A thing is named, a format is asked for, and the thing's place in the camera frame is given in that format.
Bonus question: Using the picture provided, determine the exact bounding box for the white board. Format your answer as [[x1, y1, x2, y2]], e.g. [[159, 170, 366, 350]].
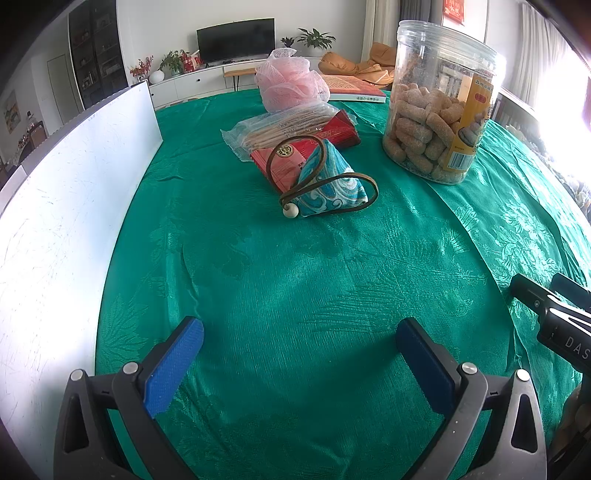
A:
[[0, 80, 163, 462]]

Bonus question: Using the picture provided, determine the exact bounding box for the orange lounge chair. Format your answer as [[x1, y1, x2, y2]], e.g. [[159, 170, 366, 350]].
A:
[[318, 42, 397, 86]]

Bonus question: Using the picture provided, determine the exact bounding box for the black television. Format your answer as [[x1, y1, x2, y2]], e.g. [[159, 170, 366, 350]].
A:
[[196, 17, 276, 64]]

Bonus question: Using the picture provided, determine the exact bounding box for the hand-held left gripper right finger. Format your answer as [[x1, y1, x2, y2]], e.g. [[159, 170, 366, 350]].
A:
[[396, 318, 548, 480]]

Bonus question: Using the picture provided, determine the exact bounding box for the pink mesh bath sponge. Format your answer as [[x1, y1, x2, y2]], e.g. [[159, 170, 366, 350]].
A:
[[255, 47, 331, 114]]

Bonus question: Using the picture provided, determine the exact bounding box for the white curtain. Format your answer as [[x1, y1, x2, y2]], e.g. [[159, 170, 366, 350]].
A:
[[518, 0, 571, 95]]

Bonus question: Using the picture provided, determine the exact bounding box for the clear packet of chopsticks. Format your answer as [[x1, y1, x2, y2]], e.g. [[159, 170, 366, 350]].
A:
[[221, 102, 342, 162]]

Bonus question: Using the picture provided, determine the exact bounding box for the person's right hand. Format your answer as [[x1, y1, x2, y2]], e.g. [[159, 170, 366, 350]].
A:
[[560, 382, 591, 462]]

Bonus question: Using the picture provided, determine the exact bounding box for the framed wall picture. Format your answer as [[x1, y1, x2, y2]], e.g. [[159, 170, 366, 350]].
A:
[[4, 90, 22, 123]]

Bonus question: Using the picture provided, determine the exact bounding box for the orange cover book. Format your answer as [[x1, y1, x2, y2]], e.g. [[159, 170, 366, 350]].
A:
[[323, 74, 387, 103]]

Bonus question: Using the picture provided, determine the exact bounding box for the small leafy potted plant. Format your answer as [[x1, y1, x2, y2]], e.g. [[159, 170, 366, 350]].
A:
[[161, 50, 185, 77]]

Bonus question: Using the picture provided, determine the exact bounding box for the clear plastic snack jar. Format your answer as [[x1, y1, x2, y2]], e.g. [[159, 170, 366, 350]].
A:
[[382, 20, 508, 185]]

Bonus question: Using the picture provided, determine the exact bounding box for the dark display cabinet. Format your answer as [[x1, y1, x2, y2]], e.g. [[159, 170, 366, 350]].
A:
[[69, 0, 130, 109]]

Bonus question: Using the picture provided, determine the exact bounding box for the green tablecloth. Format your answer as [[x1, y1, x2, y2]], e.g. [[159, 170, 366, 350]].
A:
[[95, 88, 591, 480]]

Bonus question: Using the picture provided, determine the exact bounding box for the small wooden table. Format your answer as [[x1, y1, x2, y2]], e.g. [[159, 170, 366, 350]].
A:
[[223, 65, 257, 91]]

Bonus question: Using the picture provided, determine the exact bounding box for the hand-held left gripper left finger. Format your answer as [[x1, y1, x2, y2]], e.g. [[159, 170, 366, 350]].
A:
[[54, 316, 205, 480]]

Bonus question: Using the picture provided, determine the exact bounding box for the teal patterned pouch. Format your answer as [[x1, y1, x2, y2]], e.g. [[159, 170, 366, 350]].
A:
[[279, 135, 379, 220]]

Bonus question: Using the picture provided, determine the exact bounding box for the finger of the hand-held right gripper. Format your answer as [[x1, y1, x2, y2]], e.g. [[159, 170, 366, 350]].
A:
[[551, 273, 591, 311], [510, 274, 561, 324]]

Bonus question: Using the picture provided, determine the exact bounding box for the white television cabinet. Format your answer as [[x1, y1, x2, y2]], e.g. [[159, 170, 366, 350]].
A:
[[148, 58, 324, 110]]

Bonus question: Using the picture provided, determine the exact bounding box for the large potted green plant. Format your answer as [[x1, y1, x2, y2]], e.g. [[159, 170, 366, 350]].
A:
[[298, 28, 336, 58]]

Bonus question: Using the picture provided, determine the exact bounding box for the vase with red flowers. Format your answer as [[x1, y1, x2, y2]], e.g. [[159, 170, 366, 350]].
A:
[[130, 56, 165, 85]]

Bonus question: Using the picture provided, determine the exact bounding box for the red packet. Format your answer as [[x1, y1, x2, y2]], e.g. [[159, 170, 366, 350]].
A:
[[250, 110, 361, 195]]

